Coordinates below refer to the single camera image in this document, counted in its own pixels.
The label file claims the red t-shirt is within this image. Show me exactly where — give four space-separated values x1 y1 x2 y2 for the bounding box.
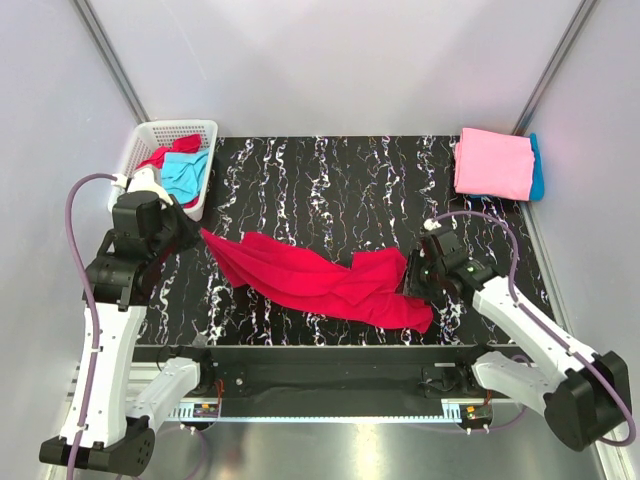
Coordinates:
137 134 206 178
201 229 433 333

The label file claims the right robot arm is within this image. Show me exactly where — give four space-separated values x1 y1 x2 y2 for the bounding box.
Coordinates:
400 220 632 452

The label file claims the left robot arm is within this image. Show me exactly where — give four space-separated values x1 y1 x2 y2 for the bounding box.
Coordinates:
39 191 216 476

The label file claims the light blue t-shirt in basket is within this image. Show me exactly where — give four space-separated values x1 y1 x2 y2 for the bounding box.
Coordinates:
161 149 209 207

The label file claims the white plastic laundry basket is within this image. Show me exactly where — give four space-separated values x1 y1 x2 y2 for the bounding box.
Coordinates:
108 119 218 221

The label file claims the red t-shirt in basket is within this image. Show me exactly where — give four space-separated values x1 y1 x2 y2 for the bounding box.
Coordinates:
137 134 206 178

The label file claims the folded pink t-shirt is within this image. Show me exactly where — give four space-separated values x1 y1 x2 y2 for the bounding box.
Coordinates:
453 127 536 202

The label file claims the folded blue t-shirt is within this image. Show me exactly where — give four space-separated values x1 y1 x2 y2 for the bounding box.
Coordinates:
467 132 546 202

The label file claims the right controller board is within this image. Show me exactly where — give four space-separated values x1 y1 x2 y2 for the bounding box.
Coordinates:
465 404 493 420

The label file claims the controller board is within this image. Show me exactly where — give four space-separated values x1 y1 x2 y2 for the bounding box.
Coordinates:
193 403 220 418
465 404 493 420

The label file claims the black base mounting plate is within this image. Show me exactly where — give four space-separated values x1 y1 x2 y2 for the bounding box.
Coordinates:
157 345 513 419

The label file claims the left controller board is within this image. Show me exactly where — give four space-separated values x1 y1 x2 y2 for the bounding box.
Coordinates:
193 403 220 418

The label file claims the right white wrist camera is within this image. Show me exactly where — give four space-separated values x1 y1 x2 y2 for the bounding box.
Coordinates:
422 219 442 233

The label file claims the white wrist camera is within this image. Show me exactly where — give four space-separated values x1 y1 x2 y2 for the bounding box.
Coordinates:
107 166 174 211
422 219 442 233

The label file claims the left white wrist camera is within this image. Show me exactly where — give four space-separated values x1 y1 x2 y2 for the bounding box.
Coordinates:
107 166 174 211

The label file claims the left aluminium corner post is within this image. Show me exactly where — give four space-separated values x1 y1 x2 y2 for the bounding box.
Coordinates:
69 0 150 124

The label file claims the aluminium corner post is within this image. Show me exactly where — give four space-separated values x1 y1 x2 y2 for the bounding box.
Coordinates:
511 0 600 136
69 0 150 124

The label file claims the right aluminium corner post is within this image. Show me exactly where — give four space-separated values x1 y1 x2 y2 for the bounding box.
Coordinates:
511 0 600 136

